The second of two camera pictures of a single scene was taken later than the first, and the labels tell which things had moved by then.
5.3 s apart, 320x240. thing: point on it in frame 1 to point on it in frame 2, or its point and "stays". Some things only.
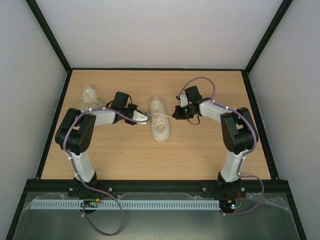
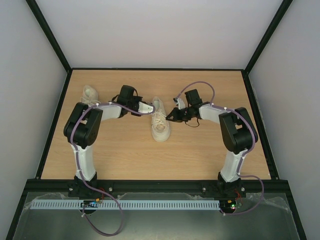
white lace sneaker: [161, 126] stays
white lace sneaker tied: [89, 100] stays
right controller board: [227, 206] stays
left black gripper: [132, 105] to [137, 97]
